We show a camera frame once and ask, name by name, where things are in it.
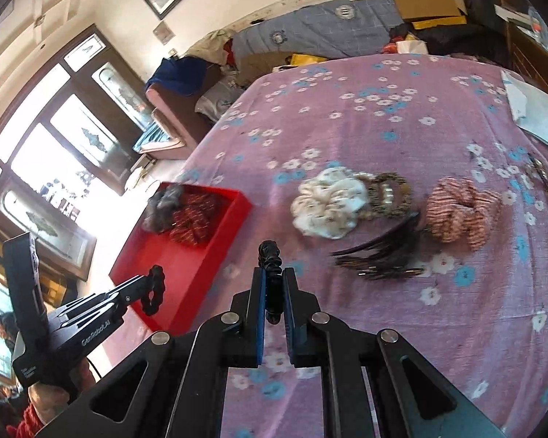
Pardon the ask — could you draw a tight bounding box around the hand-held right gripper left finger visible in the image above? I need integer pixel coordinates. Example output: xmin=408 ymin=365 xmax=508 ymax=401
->
xmin=35 ymin=267 xmax=268 ymax=438

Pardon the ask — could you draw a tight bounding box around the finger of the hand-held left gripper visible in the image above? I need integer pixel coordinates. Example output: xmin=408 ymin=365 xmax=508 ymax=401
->
xmin=117 ymin=285 xmax=156 ymax=308
xmin=101 ymin=274 xmax=152 ymax=295

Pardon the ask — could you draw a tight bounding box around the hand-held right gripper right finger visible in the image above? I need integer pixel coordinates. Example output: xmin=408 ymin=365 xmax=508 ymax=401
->
xmin=283 ymin=268 xmax=507 ymax=438

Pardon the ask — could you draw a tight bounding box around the black spiral hair tie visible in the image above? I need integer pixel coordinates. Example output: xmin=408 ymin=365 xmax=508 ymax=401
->
xmin=258 ymin=240 xmax=285 ymax=324
xmin=141 ymin=265 xmax=166 ymax=316

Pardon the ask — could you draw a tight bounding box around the red tray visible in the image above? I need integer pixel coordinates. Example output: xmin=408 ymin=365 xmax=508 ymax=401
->
xmin=109 ymin=181 xmax=253 ymax=335

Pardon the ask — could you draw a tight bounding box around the grey organza scrunchie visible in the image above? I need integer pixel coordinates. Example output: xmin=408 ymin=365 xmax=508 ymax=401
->
xmin=141 ymin=183 xmax=189 ymax=234

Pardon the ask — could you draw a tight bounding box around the dark red dotted scrunchie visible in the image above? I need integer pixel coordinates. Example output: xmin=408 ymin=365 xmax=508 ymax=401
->
xmin=168 ymin=192 xmax=230 ymax=250

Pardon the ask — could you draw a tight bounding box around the black hair clip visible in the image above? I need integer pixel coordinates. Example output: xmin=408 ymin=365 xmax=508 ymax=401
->
xmin=337 ymin=233 xmax=429 ymax=282

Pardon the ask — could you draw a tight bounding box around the white cherry print scrunchie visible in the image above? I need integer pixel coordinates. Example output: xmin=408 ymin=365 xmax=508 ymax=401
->
xmin=291 ymin=167 xmax=370 ymax=240

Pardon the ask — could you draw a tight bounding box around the thin black headband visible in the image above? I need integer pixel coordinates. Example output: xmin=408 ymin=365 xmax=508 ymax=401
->
xmin=331 ymin=212 xmax=423 ymax=257

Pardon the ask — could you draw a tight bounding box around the pearl necklace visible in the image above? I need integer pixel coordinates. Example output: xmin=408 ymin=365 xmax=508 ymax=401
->
xmin=360 ymin=172 xmax=396 ymax=213

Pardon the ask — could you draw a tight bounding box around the red plaid scrunchie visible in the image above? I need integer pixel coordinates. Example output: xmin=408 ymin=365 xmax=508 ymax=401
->
xmin=425 ymin=176 xmax=503 ymax=251

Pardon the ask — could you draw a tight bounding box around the person's left hand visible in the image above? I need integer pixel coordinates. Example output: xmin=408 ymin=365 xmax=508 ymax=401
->
xmin=27 ymin=360 xmax=98 ymax=423

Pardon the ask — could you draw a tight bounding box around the blue striped seat cushion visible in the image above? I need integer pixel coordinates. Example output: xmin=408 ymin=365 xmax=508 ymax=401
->
xmin=134 ymin=120 xmax=171 ymax=152

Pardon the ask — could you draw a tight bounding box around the wooden glass door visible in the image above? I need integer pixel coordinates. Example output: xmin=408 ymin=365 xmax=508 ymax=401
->
xmin=0 ymin=25 xmax=161 ymax=286

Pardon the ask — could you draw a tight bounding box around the maroon sofa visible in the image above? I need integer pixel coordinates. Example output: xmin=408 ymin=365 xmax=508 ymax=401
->
xmin=145 ymin=83 xmax=221 ymax=161

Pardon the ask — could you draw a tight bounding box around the grey embroidered bedding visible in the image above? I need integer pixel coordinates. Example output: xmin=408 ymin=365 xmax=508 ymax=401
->
xmin=195 ymin=78 xmax=248 ymax=122

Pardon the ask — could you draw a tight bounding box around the dark blue cloth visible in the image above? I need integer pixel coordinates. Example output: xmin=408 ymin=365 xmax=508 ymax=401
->
xmin=146 ymin=57 xmax=209 ymax=97

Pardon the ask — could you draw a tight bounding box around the pink floral bed sheet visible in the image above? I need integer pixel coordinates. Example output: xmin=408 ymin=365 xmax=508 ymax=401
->
xmin=172 ymin=53 xmax=548 ymax=438

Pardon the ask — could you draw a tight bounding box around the blue-grey checked quilt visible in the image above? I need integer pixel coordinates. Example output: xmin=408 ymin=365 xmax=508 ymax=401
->
xmin=232 ymin=0 xmax=403 ymax=63

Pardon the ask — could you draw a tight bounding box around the white paper sheet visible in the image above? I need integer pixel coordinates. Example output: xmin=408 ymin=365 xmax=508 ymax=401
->
xmin=501 ymin=70 xmax=548 ymax=154

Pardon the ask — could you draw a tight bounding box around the flat yellow box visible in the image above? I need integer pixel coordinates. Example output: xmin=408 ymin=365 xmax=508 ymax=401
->
xmin=411 ymin=15 xmax=467 ymax=31

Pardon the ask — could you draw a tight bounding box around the cardboard box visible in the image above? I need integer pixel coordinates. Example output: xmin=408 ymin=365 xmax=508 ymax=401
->
xmin=394 ymin=0 xmax=463 ymax=22

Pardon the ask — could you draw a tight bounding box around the dark wooden cabinet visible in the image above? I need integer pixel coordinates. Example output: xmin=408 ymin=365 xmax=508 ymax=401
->
xmin=479 ymin=0 xmax=548 ymax=117

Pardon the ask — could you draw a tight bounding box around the small wall plaque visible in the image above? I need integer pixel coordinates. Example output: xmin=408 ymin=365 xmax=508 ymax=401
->
xmin=152 ymin=21 xmax=174 ymax=46

